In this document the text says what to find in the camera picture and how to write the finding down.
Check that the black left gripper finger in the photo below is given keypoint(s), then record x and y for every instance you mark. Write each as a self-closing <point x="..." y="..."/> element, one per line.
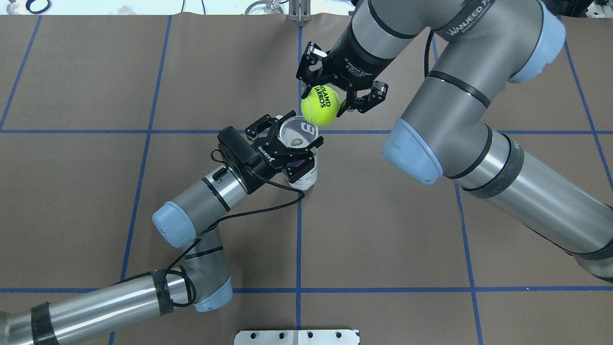
<point x="271" y="124"/>
<point x="303" y="171"/>

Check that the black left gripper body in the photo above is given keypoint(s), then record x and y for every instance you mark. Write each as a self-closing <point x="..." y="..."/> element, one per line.
<point x="261" y="163"/>

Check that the aluminium frame post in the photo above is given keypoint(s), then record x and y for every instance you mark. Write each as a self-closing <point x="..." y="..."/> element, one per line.
<point x="299" y="11"/>

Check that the clear tennis ball tube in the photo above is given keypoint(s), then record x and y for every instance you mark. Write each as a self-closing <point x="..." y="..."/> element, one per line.
<point x="298" y="133"/>

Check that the Roland Garros tennis ball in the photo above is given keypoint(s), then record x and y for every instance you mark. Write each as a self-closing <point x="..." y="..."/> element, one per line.
<point x="321" y="106"/>

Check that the brown paper table mat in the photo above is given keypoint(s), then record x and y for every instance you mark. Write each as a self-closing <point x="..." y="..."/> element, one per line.
<point x="103" y="119"/>

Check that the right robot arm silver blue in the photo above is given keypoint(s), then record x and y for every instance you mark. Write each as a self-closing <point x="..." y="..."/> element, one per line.
<point x="489" y="43"/>

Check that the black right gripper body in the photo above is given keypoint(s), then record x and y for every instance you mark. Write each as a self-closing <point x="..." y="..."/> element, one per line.
<point x="355" y="60"/>

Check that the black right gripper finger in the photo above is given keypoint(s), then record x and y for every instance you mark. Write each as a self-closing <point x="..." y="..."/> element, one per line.
<point x="311" y="56"/>
<point x="376" y="96"/>

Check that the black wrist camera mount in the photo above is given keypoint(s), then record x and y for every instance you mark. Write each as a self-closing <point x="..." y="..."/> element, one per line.
<point x="240" y="156"/>

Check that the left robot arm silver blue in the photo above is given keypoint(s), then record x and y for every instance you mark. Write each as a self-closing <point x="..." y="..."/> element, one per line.
<point x="200" y="276"/>

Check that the blue tape roll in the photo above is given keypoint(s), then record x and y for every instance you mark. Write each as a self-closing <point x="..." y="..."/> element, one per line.
<point x="37" y="7"/>

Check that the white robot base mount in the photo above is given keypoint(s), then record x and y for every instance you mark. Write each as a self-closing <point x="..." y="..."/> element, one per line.
<point x="298" y="337"/>

